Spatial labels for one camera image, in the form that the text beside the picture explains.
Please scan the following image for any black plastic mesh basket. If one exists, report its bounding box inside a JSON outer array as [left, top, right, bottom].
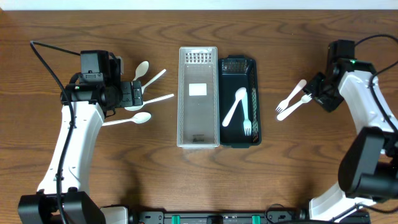
[[218, 55, 262, 148]]

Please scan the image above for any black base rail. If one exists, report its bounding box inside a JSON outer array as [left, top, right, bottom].
[[99, 207, 371, 224]]

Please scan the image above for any pink-white plastic fork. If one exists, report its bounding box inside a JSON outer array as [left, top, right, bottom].
[[275, 80, 307, 113]]

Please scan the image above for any black cable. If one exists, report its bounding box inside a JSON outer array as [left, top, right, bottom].
[[354, 33, 398, 134], [29, 40, 81, 224]]

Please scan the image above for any pink-white plastic spoon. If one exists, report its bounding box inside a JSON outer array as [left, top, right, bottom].
[[222, 87, 246, 127]]

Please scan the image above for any right black cable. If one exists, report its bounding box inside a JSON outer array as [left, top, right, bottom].
[[354, 33, 398, 134]]

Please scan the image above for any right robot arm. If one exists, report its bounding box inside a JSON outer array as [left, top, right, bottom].
[[305, 57, 397, 222]]

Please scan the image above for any mint green plastic fork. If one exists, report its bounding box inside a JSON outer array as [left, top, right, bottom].
[[241, 93, 252, 136]]

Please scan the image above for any clear plastic mesh basket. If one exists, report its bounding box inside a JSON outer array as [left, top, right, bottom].
[[177, 47, 220, 149]]

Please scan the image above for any left black cable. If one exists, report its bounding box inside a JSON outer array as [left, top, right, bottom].
[[29, 40, 81, 224]]

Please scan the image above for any white plastic spoon bottom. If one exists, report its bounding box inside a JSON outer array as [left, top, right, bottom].
[[103, 112, 152, 126]]

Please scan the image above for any cream plastic fork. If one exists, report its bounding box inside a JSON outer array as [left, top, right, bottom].
[[277, 94, 312, 121]]

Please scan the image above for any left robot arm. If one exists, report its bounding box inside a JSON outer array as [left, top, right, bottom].
[[18, 73, 137, 223]]

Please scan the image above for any white plastic spoon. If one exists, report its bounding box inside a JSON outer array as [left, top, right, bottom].
[[141, 69, 167, 94], [124, 94, 174, 111], [103, 112, 152, 126], [133, 61, 149, 81]]

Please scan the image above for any white plastic spoon top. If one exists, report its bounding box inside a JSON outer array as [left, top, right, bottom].
[[133, 61, 149, 81]]

